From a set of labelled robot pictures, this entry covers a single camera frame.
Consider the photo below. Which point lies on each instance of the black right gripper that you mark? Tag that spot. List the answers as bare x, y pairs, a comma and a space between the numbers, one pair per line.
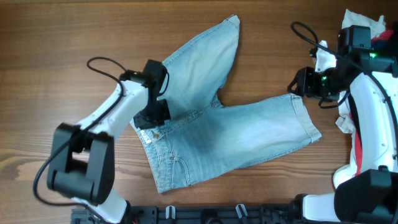
296, 82

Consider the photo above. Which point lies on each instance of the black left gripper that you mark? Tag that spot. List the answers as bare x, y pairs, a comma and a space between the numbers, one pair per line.
152, 116

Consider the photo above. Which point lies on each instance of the light blue denim shorts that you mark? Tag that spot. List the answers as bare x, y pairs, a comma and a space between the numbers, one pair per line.
204, 139

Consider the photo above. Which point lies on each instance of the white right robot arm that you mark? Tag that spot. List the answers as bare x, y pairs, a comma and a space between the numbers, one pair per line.
368, 197

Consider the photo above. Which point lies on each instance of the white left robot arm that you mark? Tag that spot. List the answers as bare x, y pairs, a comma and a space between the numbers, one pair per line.
82, 165

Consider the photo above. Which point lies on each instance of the blue garment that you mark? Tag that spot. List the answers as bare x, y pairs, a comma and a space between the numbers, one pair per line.
380, 44

